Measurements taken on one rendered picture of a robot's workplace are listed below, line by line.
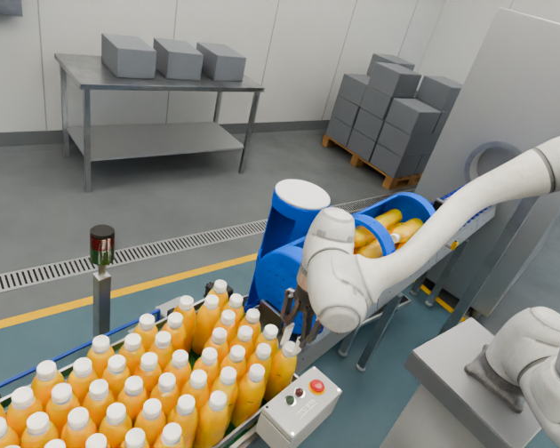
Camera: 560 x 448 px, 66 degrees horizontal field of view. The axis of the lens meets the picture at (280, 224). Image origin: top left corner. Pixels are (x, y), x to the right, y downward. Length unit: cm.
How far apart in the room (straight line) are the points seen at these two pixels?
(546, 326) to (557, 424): 25
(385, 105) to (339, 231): 418
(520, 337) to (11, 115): 405
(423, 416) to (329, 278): 87
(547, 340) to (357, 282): 68
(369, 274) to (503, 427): 73
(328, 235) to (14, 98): 372
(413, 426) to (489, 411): 31
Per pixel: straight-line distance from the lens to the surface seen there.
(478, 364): 151
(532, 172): 100
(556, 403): 126
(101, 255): 128
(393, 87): 500
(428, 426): 161
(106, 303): 143
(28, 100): 439
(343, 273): 83
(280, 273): 138
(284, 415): 111
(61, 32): 427
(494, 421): 142
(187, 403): 107
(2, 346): 270
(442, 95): 514
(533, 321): 138
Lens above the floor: 200
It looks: 32 degrees down
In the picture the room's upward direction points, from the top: 15 degrees clockwise
